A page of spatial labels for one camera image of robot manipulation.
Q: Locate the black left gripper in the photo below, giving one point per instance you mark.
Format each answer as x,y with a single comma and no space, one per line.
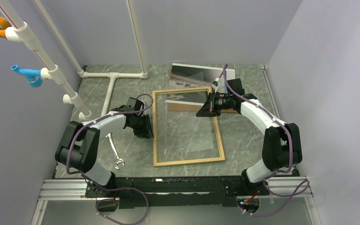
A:
146,132

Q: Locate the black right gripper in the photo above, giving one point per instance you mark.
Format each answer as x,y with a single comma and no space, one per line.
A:
208,108

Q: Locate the clear acrylic sheet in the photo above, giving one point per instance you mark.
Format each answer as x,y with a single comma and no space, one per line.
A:
182,135

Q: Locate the landscape photo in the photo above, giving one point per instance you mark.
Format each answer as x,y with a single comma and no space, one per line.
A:
184,76

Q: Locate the light wooden picture frame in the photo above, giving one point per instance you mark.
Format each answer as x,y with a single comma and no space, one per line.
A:
156,158

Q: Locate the white PVC pipe stand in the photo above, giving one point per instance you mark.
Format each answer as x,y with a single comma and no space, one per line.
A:
16,30

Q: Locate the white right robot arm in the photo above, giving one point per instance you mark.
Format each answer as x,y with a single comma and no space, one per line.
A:
281,141

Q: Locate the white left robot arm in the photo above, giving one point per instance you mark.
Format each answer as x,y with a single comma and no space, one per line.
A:
78,147

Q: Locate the silver open-end wrench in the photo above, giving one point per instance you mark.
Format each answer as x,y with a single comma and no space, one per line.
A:
117,160

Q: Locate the blue pipe fitting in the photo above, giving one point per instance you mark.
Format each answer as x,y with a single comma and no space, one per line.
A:
33,77

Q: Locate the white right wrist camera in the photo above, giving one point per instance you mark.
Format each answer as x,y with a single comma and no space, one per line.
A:
218,85

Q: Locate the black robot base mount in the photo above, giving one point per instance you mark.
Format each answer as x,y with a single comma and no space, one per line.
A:
179,191

